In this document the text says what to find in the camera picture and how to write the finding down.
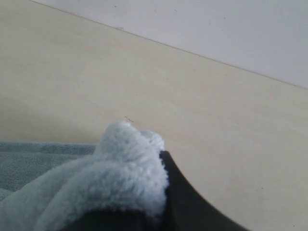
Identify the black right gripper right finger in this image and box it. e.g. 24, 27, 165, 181
160, 151, 245, 231

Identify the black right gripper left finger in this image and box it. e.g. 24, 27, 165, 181
68, 210, 154, 231

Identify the light blue fleece towel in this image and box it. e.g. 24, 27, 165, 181
0, 121, 168, 231

